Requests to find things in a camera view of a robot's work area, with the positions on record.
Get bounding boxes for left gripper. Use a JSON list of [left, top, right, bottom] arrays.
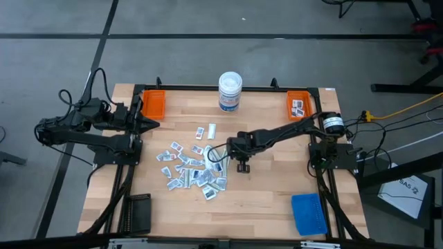
[[112, 95, 161, 136]]

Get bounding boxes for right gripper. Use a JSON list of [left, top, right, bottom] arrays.
[[226, 131, 260, 174]]

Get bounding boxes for large white gauze packet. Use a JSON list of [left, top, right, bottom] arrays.
[[203, 145, 215, 170]]

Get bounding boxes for orange plastic mesh basket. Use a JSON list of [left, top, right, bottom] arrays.
[[286, 90, 314, 122], [141, 89, 167, 120]]

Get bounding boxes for white wipes canister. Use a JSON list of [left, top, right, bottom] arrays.
[[218, 71, 243, 113]]

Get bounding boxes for blue plastic mesh basket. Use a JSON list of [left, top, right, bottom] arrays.
[[291, 192, 328, 237]]

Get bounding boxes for black plastic mesh basket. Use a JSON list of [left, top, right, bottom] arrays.
[[123, 193, 152, 234]]

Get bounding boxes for grey stand foot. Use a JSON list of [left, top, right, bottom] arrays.
[[0, 150, 28, 167]]

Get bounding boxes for black diagonal beam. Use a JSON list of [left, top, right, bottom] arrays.
[[356, 151, 443, 187]]

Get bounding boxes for black rig beam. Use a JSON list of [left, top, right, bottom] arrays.
[[0, 233, 443, 249]]

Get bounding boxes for white printed paper sheet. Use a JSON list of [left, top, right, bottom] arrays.
[[377, 174, 429, 219]]

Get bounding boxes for black stand foot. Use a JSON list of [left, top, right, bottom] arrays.
[[370, 64, 443, 95]]

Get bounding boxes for black stand platform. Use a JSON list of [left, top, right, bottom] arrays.
[[359, 165, 437, 231]]

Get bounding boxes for black furniture legs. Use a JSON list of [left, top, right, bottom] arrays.
[[320, 0, 423, 20]]

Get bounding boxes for person's leg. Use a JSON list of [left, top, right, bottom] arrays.
[[427, 0, 443, 48]]

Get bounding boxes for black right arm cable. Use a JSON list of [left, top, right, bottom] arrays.
[[206, 143, 231, 163]]

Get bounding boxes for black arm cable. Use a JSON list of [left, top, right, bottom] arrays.
[[57, 67, 117, 108], [206, 143, 231, 163]]

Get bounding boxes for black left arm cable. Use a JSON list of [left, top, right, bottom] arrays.
[[57, 67, 117, 108]]

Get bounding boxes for black corrugated cable conduit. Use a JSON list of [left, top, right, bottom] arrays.
[[318, 169, 368, 240], [82, 165, 136, 237]]

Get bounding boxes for silver metal bracket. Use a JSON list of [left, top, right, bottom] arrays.
[[107, 237, 149, 249], [300, 241, 342, 249]]

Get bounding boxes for black floor cable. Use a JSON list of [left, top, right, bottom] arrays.
[[345, 104, 443, 127], [345, 118, 443, 139]]

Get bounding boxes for yellow floor cable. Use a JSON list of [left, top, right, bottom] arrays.
[[373, 92, 443, 120]]

